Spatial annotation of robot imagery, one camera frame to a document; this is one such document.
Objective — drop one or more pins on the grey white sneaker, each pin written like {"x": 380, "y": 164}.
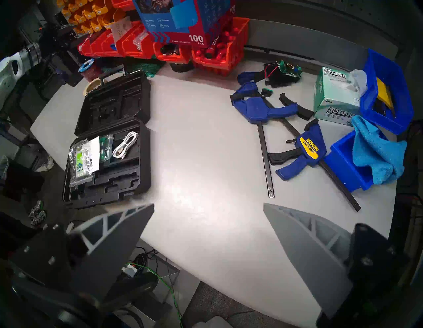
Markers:
{"x": 49, "y": 163}
{"x": 38, "y": 215}

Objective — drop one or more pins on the blue bar clamp yellow label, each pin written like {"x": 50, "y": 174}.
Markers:
{"x": 307, "y": 148}

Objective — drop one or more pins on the black plastic tool box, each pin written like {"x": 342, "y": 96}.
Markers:
{"x": 112, "y": 99}

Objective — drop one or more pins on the red parts bin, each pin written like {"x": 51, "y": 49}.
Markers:
{"x": 129, "y": 49}
{"x": 87, "y": 48}
{"x": 105, "y": 46}
{"x": 214, "y": 70}
{"x": 172, "y": 58}
{"x": 238, "y": 39}

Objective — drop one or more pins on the cream masking tape roll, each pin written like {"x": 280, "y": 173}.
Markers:
{"x": 91, "y": 86}

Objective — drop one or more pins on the white paper card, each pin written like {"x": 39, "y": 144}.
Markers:
{"x": 94, "y": 155}

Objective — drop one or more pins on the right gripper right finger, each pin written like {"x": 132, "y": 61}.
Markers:
{"x": 310, "y": 254}

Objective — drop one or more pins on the teal cloth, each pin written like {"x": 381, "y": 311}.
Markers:
{"x": 376, "y": 148}

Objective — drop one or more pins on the black tape roll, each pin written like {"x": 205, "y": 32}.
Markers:
{"x": 181, "y": 67}

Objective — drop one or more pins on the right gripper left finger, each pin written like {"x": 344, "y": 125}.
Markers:
{"x": 99, "y": 258}

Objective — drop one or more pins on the small clear bag green part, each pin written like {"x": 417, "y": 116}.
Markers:
{"x": 106, "y": 148}

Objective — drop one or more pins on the blue plastic clamp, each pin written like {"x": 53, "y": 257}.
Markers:
{"x": 261, "y": 109}

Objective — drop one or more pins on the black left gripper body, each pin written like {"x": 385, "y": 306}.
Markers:
{"x": 57, "y": 38}

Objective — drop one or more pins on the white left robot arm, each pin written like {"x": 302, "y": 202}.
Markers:
{"x": 10, "y": 69}

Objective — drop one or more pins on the yellow flat item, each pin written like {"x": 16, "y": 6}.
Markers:
{"x": 385, "y": 92}

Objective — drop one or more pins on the green tissue box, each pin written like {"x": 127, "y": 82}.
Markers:
{"x": 333, "y": 99}

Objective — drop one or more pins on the white power adapter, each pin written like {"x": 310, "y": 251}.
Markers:
{"x": 129, "y": 270}

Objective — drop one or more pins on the blue cleaning cloths box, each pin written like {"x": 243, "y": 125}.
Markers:
{"x": 172, "y": 20}

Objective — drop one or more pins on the clear bag green print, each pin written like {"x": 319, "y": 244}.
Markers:
{"x": 79, "y": 165}

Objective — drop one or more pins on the clear plastic parts bag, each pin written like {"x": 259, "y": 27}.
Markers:
{"x": 120, "y": 29}
{"x": 141, "y": 39}

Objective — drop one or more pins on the blue plastic bin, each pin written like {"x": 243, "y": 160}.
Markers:
{"x": 343, "y": 158}
{"x": 401, "y": 99}

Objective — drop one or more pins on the yellow parts bin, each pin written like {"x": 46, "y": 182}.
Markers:
{"x": 96, "y": 25}
{"x": 88, "y": 14}
{"x": 105, "y": 19}
{"x": 79, "y": 17}

